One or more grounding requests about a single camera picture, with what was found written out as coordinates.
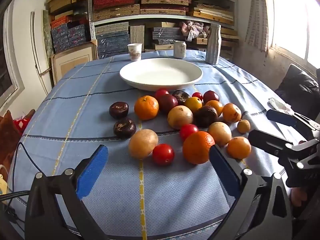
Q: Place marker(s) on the wooden framed panel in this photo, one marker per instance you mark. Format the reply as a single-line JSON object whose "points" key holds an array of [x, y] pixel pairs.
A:
{"points": [[72, 60]]}

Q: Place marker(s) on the upright woven box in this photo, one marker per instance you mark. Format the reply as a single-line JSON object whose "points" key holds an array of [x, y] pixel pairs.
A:
{"points": [[137, 36]]}

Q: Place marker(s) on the stack of light wooden boxes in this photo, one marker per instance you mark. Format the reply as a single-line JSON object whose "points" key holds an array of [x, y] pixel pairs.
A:
{"points": [[212, 13]]}

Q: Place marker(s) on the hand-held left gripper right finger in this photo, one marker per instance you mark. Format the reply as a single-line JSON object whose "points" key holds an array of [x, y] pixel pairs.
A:
{"points": [[222, 172]]}

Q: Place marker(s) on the large orange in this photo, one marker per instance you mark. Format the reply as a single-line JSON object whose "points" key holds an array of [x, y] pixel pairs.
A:
{"points": [[197, 147]]}

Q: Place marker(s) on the stack of blue red boxes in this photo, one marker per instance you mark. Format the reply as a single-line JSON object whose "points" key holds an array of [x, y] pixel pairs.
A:
{"points": [[67, 35]]}

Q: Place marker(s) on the patterned curtain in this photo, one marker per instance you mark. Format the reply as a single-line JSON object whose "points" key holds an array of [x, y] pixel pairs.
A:
{"points": [[257, 17]]}

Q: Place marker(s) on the blue checked tablecloth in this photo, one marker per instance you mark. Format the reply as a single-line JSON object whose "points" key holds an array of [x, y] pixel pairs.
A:
{"points": [[100, 92]]}

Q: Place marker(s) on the red plum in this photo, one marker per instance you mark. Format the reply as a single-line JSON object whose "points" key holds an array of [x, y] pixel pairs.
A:
{"points": [[211, 96], [168, 103]]}

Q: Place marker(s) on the person's right hand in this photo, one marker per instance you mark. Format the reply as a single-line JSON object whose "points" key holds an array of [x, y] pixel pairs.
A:
{"points": [[298, 196]]}

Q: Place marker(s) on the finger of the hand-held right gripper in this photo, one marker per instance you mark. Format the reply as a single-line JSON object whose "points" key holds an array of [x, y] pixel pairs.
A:
{"points": [[265, 140], [280, 118]]}

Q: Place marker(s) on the yellow-orange round fruit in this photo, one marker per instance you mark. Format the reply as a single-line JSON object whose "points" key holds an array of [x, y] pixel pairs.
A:
{"points": [[193, 104]]}

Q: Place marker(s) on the bright window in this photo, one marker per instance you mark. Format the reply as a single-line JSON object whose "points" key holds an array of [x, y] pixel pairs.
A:
{"points": [[290, 17]]}

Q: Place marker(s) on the stack of dark blue boxes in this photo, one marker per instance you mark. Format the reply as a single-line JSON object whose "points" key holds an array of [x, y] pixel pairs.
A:
{"points": [[167, 33]]}

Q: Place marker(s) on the green marbled panel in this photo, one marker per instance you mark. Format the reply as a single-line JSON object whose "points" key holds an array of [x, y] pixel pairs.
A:
{"points": [[47, 32]]}

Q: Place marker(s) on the spotted orange-tan fruit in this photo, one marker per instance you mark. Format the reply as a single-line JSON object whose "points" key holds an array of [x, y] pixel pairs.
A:
{"points": [[231, 113], [216, 106]]}

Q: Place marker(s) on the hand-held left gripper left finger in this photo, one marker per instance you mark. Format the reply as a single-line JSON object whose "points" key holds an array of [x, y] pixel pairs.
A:
{"points": [[92, 170]]}

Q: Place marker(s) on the black cushion chair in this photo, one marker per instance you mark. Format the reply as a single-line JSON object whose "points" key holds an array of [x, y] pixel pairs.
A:
{"points": [[297, 90]]}

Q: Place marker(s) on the dark purple mangosteen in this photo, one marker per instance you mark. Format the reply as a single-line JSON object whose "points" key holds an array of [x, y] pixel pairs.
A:
{"points": [[181, 96]]}

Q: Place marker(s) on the stack of grey-blue boxes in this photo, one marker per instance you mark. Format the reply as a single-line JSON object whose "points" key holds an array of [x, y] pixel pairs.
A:
{"points": [[112, 42]]}

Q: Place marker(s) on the brown cloth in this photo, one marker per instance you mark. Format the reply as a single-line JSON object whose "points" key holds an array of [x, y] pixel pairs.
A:
{"points": [[10, 135]]}

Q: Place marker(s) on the white plate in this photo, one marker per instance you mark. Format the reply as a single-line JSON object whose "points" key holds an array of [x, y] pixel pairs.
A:
{"points": [[160, 75]]}

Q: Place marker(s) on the silver metal bottle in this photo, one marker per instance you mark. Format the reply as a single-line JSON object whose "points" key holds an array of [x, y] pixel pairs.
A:
{"points": [[213, 47]]}

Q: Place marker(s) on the white tissue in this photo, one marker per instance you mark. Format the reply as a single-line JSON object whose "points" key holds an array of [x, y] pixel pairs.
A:
{"points": [[278, 105]]}

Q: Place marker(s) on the dark window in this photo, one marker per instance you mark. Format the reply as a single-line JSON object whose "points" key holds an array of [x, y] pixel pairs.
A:
{"points": [[7, 80]]}

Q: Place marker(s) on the small red tomato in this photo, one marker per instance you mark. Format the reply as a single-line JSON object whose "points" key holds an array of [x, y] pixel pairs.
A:
{"points": [[197, 95]]}

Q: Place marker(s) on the red patterned cloth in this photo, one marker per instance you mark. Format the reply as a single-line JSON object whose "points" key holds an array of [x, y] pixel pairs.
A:
{"points": [[21, 125]]}

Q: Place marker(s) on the white drink can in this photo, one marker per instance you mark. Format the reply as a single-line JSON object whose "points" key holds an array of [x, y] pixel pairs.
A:
{"points": [[180, 50]]}

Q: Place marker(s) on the white curved strip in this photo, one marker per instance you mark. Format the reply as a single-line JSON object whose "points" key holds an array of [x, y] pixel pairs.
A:
{"points": [[32, 37]]}

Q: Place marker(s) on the small tan round fruit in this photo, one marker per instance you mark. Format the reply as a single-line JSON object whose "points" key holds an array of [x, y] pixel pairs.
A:
{"points": [[243, 126]]}

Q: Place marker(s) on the pink cloth bundle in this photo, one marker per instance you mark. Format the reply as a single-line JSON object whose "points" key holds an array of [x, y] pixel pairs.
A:
{"points": [[192, 30]]}

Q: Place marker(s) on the white metal shelf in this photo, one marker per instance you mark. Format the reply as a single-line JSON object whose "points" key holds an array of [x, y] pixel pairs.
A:
{"points": [[90, 10]]}

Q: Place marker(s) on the white paper cup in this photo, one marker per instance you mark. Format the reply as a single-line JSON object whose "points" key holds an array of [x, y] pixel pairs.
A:
{"points": [[135, 52]]}

